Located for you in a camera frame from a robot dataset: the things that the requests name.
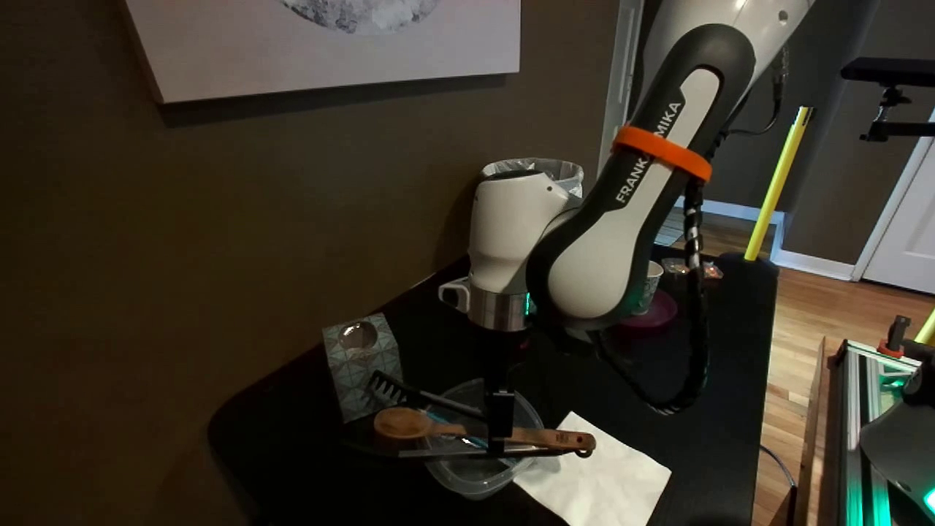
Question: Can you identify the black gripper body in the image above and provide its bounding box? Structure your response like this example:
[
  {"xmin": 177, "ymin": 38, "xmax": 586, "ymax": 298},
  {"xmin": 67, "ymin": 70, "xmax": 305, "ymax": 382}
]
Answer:
[{"xmin": 479, "ymin": 328, "xmax": 524, "ymax": 396}]

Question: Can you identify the wooden spoon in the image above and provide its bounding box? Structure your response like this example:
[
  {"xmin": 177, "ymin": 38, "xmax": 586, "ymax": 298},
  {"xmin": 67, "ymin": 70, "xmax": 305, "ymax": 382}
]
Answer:
[{"xmin": 370, "ymin": 402, "xmax": 598, "ymax": 459}]

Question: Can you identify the orange band on arm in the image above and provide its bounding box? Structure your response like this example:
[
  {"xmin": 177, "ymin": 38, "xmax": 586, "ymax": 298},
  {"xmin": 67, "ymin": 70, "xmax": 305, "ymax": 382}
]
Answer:
[{"xmin": 611, "ymin": 122, "xmax": 716, "ymax": 186}]

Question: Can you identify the clear plastic bowl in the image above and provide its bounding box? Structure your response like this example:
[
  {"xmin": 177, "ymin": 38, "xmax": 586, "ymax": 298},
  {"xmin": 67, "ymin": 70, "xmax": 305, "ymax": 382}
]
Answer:
[{"xmin": 422, "ymin": 377, "xmax": 549, "ymax": 501}]

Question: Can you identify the white paper napkin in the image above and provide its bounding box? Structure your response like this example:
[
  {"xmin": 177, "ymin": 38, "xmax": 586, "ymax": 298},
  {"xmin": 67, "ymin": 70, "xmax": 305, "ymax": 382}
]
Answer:
[{"xmin": 511, "ymin": 424, "xmax": 673, "ymax": 526}]

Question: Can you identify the clear glass jar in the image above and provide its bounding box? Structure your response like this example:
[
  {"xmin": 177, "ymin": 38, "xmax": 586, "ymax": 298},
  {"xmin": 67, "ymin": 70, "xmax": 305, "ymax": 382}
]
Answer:
[{"xmin": 320, "ymin": 316, "xmax": 405, "ymax": 426}]

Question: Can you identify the patterned paper cup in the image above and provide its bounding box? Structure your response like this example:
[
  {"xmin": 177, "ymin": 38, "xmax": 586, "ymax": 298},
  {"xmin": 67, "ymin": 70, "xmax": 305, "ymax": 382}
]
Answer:
[{"xmin": 634, "ymin": 255, "xmax": 668, "ymax": 316}]

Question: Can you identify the purple round plate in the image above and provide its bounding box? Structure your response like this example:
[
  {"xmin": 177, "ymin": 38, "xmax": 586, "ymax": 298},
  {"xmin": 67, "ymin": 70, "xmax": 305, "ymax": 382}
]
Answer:
[{"xmin": 619, "ymin": 287, "xmax": 681, "ymax": 329}]

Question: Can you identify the trash bin with white bag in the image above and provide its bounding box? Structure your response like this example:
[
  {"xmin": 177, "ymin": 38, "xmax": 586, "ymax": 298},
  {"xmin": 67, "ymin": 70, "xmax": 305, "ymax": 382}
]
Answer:
[{"xmin": 476, "ymin": 154, "xmax": 586, "ymax": 212}]

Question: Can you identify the yellow pole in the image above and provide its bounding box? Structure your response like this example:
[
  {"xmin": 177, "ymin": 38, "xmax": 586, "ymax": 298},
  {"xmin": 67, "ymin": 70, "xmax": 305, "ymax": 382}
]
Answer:
[{"xmin": 741, "ymin": 103, "xmax": 814, "ymax": 266}]

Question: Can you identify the white panel door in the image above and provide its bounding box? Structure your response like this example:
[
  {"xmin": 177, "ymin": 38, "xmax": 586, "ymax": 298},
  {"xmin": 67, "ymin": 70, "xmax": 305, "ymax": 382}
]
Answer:
[{"xmin": 858, "ymin": 106, "xmax": 935, "ymax": 298}]

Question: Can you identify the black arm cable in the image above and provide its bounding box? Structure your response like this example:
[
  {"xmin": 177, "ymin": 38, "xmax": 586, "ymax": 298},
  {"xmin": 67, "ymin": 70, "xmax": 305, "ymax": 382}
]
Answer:
[{"xmin": 589, "ymin": 173, "xmax": 716, "ymax": 418}]

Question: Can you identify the aluminium mounting frame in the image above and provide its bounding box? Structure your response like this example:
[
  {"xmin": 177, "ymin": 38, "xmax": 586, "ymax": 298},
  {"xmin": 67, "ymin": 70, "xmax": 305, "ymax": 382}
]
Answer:
[{"xmin": 824, "ymin": 333, "xmax": 935, "ymax": 526}]

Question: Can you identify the framed wall picture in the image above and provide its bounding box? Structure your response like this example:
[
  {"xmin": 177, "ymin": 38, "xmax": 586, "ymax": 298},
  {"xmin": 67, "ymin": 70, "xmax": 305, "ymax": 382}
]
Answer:
[{"xmin": 121, "ymin": 0, "xmax": 524, "ymax": 107}]

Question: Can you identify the black camera stand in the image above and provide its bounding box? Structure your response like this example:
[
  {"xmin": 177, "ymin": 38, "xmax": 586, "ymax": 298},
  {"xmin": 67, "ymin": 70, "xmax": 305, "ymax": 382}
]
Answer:
[{"xmin": 837, "ymin": 51, "xmax": 935, "ymax": 145}]

